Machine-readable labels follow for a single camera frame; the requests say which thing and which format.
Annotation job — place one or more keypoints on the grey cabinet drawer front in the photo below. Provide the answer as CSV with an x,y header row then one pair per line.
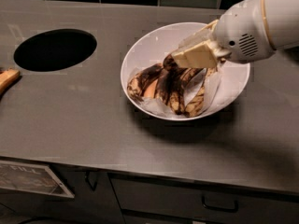
x,y
177,199

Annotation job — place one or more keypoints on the wooden object at left edge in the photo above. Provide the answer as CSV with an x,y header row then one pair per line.
x,y
7,78

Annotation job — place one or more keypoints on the white round bowl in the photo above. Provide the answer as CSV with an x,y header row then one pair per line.
x,y
153,48

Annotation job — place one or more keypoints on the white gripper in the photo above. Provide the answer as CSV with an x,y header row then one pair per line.
x,y
240,32

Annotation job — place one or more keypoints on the framed fill sign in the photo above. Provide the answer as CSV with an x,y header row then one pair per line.
x,y
34,178

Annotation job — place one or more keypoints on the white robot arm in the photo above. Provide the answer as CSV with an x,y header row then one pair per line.
x,y
283,22

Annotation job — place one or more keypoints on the white paper liner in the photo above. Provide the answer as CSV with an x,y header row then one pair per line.
x,y
159,109

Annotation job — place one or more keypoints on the black drawer handle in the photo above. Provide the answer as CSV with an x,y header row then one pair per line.
x,y
219,206

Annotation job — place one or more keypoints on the orange fruit in bowl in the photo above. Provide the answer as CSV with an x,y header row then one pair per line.
x,y
150,90

